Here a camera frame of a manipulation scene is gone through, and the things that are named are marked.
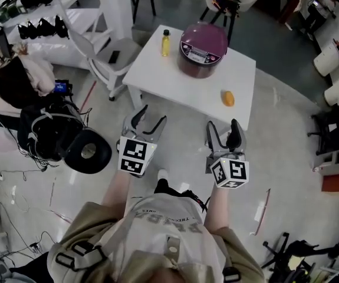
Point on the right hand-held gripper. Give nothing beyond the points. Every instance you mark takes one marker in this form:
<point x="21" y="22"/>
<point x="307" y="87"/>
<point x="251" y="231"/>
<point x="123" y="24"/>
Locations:
<point x="231" y="171"/>

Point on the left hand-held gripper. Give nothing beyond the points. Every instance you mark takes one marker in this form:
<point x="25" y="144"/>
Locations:
<point x="136" y="156"/>

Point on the rice cooker base with panel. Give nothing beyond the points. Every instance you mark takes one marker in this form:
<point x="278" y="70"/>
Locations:
<point x="195" y="69"/>

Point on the purple rice cooker lid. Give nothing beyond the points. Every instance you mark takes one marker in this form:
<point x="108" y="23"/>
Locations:
<point x="206" y="35"/>

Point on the person's right forearm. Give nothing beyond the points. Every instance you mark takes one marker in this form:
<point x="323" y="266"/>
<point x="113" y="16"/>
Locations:
<point x="217" y="208"/>

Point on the person's left forearm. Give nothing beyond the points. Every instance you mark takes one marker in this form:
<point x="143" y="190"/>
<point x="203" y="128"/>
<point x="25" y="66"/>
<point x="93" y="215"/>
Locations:
<point x="116" y="190"/>

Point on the orange fruit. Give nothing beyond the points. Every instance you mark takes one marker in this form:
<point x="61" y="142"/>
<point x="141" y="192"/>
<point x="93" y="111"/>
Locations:
<point x="228" y="98"/>

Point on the white square table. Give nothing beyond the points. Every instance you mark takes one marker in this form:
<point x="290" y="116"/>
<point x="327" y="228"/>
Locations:
<point x="163" y="78"/>

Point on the person's right white shoe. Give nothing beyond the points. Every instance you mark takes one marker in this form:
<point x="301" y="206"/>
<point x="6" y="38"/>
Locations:
<point x="163" y="175"/>

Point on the person's black shorts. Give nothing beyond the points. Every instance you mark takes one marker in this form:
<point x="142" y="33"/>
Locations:
<point x="161" y="186"/>

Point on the black phone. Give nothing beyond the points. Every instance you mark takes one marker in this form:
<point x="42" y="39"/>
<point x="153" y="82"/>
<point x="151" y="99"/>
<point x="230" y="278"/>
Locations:
<point x="114" y="57"/>

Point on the white folding chair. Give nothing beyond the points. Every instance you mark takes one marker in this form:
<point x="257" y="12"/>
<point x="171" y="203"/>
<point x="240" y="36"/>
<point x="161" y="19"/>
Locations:
<point x="128" y="52"/>

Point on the yellow drink bottle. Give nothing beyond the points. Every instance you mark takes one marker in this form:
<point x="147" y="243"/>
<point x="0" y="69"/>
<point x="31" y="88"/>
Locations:
<point x="166" y="44"/>

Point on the small black monitor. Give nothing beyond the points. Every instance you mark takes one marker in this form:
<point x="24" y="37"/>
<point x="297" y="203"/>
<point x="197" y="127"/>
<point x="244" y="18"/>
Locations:
<point x="61" y="86"/>

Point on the person's beige shirt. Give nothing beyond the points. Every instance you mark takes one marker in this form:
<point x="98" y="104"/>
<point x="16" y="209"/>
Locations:
<point x="163" y="234"/>

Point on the white metal shelf rack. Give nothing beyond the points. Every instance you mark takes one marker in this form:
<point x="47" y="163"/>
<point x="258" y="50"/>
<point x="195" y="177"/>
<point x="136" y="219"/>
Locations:
<point x="48" y="52"/>

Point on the white curved counter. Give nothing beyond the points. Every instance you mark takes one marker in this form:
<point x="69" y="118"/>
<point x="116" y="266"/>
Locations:
<point x="327" y="60"/>

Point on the row of black pouches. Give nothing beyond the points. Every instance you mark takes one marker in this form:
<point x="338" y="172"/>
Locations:
<point x="45" y="28"/>

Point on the dark wooden staircase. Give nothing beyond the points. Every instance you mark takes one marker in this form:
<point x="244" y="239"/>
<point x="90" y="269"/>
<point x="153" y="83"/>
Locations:
<point x="290" y="7"/>

